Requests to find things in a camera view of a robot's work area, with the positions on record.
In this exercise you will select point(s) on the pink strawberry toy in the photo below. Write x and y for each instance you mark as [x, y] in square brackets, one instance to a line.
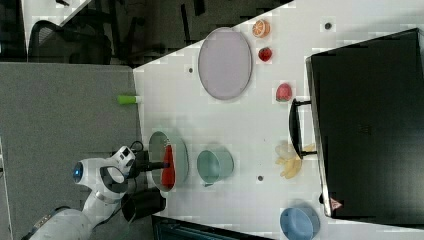
[283, 92]

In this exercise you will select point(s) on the orange slice toy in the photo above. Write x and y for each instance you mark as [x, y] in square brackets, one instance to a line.
[261, 28]

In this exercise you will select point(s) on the lower black cylinder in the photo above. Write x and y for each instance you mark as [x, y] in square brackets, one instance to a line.
[142, 203]

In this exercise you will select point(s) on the red ketchup bottle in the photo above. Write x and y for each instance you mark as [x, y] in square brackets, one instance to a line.
[168, 172]

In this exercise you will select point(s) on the green mug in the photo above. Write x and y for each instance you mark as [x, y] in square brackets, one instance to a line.
[214, 165]

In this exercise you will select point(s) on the black office chair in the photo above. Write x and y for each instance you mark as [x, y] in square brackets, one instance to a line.
[103, 34]

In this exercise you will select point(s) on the yellow banana peel toy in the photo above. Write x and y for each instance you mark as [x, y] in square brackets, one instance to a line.
[288, 159]

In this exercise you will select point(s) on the black oven door handle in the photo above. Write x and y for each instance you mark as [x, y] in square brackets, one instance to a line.
[295, 129]

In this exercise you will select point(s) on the grey round plate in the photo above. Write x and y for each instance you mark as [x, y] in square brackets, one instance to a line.
[225, 64]

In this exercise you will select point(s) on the small red strawberry toy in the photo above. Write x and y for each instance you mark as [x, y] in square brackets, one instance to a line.
[265, 54]

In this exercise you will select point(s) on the blue cup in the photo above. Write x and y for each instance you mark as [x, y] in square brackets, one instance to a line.
[299, 223]

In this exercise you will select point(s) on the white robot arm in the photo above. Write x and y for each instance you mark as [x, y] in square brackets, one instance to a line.
[108, 182]

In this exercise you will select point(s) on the black oven box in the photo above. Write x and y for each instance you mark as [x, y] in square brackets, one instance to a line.
[368, 117]

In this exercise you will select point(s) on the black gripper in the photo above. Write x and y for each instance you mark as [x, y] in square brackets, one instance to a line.
[142, 164]

